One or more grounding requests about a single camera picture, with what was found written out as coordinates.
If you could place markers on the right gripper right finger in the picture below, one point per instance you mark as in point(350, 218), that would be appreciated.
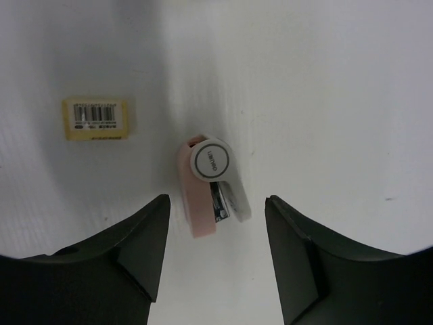
point(324, 277)

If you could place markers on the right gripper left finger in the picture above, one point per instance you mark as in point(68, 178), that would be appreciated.
point(110, 278)

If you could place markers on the pink white mini stapler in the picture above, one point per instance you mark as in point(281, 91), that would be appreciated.
point(211, 184)

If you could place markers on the yellow small eraser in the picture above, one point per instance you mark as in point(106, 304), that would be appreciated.
point(95, 118)

